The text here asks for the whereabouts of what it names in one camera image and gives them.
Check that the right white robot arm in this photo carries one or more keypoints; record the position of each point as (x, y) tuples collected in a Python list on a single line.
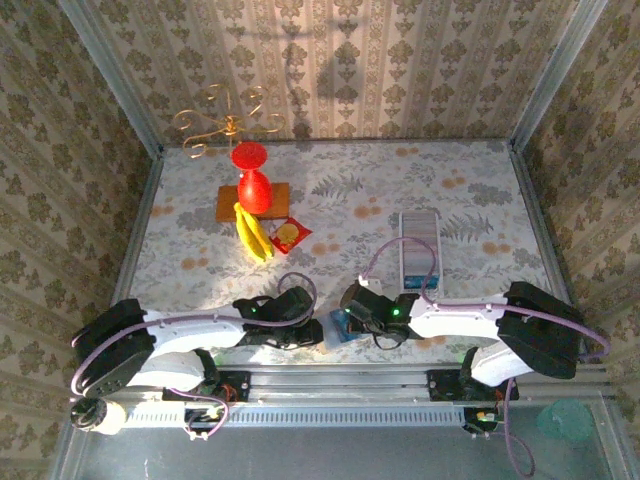
[(450, 320)]

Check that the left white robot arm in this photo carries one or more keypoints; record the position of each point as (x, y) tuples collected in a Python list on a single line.
[(200, 326)]

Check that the white card tray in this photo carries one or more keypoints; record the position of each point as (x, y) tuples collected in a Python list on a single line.
[(401, 240)]

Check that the row of standing credit cards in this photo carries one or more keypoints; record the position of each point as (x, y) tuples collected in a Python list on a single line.
[(421, 240)]

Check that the yellow banana bunch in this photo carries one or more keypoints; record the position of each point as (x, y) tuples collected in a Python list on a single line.
[(252, 235)]

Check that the red snack packet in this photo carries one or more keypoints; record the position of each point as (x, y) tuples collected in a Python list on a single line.
[(290, 235)]

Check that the brown wooden board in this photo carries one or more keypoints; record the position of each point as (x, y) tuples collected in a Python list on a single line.
[(226, 205)]

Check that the red goblet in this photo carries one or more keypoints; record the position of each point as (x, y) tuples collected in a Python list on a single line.
[(255, 192)]

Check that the floral fern print tablecloth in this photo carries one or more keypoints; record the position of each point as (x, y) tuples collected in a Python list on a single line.
[(350, 175)]

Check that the white bottle black cap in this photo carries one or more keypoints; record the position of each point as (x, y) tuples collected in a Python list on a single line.
[(95, 415)]

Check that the teal plastic cup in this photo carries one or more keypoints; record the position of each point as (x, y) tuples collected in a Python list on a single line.
[(565, 419)]

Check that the aluminium mounting rail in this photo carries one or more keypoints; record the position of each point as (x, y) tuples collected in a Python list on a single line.
[(340, 382)]

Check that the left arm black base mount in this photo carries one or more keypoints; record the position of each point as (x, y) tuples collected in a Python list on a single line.
[(235, 386)]

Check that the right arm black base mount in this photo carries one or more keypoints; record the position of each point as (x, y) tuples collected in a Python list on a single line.
[(442, 385)]

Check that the aluminium table side rail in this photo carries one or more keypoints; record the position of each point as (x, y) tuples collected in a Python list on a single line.
[(547, 250), (132, 250)]

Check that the aluminium frame post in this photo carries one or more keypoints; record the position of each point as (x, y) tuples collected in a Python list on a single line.
[(554, 75), (116, 80)]

